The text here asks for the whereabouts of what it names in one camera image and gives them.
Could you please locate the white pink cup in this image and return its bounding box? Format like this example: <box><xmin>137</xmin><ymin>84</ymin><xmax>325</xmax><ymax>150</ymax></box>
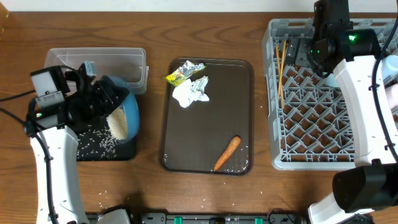
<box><xmin>386</xmin><ymin>83</ymin><xmax>398</xmax><ymax>110</ymax></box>

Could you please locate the dark brown serving tray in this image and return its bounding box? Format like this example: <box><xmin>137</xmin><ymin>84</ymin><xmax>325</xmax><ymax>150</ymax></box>
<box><xmin>159</xmin><ymin>58</ymin><xmax>254</xmax><ymax>176</ymax></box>

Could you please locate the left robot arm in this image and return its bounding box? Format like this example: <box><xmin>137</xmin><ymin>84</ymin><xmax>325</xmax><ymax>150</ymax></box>
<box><xmin>24</xmin><ymin>61</ymin><xmax>129</xmax><ymax>223</ymax></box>

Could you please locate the light blue cup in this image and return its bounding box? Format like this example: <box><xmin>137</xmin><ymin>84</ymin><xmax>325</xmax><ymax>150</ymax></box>
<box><xmin>381</xmin><ymin>55</ymin><xmax>398</xmax><ymax>80</ymax></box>

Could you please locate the light blue bowl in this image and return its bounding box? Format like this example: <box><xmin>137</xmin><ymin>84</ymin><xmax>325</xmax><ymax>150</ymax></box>
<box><xmin>325</xmin><ymin>73</ymin><xmax>340</xmax><ymax>88</ymax></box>

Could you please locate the black plastic tray bin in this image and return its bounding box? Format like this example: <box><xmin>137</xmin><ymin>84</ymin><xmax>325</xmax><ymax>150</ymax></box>
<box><xmin>76</xmin><ymin>124</ymin><xmax>136</xmax><ymax>161</ymax></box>

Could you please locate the wooden chopstick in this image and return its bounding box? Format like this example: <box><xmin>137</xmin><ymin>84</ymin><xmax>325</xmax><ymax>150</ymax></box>
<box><xmin>278</xmin><ymin>40</ymin><xmax>286</xmax><ymax>99</ymax></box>
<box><xmin>275</xmin><ymin>45</ymin><xmax>284</xmax><ymax>108</ymax></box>

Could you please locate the clear plastic bin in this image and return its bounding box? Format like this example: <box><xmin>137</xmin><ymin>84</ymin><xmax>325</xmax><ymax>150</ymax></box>
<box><xmin>44</xmin><ymin>47</ymin><xmax>149</xmax><ymax>95</ymax></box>

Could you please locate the white rice pile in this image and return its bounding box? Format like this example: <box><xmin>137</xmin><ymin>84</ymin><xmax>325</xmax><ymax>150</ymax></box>
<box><xmin>106</xmin><ymin>108</ymin><xmax>128</xmax><ymax>140</ymax></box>

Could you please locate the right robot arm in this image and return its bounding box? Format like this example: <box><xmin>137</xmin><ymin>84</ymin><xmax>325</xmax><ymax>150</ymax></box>
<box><xmin>297</xmin><ymin>1</ymin><xmax>397</xmax><ymax>223</ymax></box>

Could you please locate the orange carrot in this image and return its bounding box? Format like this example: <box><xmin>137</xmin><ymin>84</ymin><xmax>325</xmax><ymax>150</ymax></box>
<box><xmin>213</xmin><ymin>136</ymin><xmax>241</xmax><ymax>171</ymax></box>

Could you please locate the crumpled white paper napkin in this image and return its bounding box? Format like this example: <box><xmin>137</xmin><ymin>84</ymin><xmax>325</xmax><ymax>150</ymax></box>
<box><xmin>172</xmin><ymin>76</ymin><xmax>210</xmax><ymax>108</ymax></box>

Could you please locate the dark blue plate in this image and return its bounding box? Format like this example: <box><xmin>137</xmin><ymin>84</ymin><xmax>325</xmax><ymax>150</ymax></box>
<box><xmin>109</xmin><ymin>76</ymin><xmax>140</xmax><ymax>144</ymax></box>

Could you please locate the grey dishwasher rack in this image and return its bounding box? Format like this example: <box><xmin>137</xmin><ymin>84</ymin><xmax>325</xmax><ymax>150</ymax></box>
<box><xmin>262</xmin><ymin>19</ymin><xmax>394</xmax><ymax>170</ymax></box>

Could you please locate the yellow silver snack wrapper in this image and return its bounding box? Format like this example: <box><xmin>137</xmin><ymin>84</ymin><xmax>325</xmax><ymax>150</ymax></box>
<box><xmin>165</xmin><ymin>60</ymin><xmax>206</xmax><ymax>86</ymax></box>

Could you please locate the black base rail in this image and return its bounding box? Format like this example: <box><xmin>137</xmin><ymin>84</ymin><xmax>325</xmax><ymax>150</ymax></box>
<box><xmin>86</xmin><ymin>212</ymin><xmax>374</xmax><ymax>224</ymax></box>

